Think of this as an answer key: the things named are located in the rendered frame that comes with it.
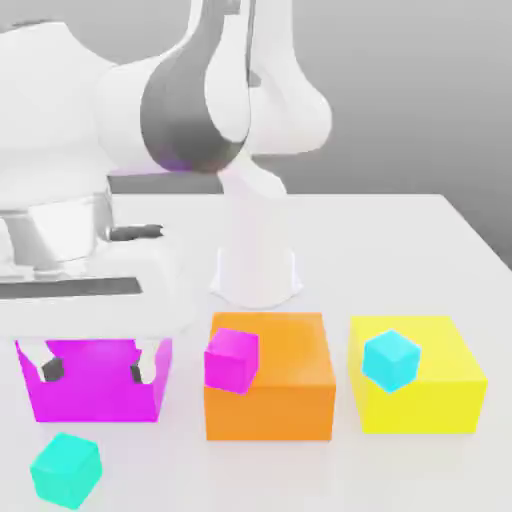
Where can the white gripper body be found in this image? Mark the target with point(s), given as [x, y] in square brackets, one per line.
[100, 316]

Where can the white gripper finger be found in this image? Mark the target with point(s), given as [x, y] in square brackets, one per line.
[40, 356]
[148, 360]

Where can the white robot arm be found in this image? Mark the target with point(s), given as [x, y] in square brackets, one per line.
[120, 120]

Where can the small magenta cube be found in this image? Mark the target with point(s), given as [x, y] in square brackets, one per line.
[230, 364]

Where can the small teal cube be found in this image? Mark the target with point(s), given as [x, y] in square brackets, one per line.
[66, 472]

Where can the small cyan cube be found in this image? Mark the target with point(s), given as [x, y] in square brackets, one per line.
[392, 360]

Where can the large magenta box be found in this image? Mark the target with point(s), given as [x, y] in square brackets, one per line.
[96, 384]

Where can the large orange box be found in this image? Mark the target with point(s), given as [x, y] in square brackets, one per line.
[288, 400]

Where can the large yellow box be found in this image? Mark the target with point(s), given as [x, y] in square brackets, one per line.
[444, 400]

